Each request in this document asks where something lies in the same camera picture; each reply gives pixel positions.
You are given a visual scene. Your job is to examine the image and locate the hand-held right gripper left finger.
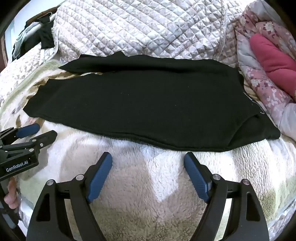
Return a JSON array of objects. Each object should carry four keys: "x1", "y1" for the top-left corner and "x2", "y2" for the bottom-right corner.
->
[{"x1": 26, "y1": 152, "x2": 113, "y2": 241}]

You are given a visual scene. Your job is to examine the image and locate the black garment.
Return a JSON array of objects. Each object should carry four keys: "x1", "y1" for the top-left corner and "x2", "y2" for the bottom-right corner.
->
[{"x1": 38, "y1": 21, "x2": 56, "y2": 49}]

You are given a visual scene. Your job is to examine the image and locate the pink floral comforter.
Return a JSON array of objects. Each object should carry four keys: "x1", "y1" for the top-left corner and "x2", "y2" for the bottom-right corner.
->
[{"x1": 235, "y1": 5, "x2": 296, "y2": 137}]

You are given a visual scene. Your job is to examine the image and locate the quilted white bedspread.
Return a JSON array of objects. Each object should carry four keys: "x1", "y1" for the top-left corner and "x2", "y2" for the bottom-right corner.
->
[{"x1": 0, "y1": 0, "x2": 255, "y2": 105}]

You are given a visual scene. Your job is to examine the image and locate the brown wooden headboard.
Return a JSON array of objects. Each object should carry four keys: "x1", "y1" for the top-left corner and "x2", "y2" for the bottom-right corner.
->
[{"x1": 25, "y1": 6, "x2": 59, "y2": 26}]

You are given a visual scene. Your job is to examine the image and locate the floral fleece blanket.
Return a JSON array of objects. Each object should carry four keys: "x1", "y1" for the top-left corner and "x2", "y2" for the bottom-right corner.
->
[{"x1": 0, "y1": 59, "x2": 296, "y2": 241}]

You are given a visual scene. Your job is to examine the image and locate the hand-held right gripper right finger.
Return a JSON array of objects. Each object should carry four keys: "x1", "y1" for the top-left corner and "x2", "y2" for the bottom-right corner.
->
[{"x1": 184, "y1": 152, "x2": 270, "y2": 241}]

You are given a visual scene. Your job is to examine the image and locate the pink pillow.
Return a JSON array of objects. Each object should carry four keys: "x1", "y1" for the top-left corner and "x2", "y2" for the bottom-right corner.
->
[{"x1": 249, "y1": 33, "x2": 296, "y2": 102}]

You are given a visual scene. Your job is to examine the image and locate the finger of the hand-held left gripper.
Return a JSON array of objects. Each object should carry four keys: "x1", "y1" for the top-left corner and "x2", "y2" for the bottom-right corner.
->
[
  {"x1": 9, "y1": 130, "x2": 58, "y2": 153},
  {"x1": 0, "y1": 123, "x2": 40, "y2": 145}
]

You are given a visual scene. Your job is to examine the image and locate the black pants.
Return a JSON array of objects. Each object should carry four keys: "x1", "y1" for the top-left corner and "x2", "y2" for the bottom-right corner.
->
[{"x1": 23, "y1": 51, "x2": 281, "y2": 153}]

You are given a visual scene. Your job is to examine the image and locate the person's left hand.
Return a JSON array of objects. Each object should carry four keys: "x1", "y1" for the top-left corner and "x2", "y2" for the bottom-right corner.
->
[{"x1": 4, "y1": 179, "x2": 21, "y2": 209}]

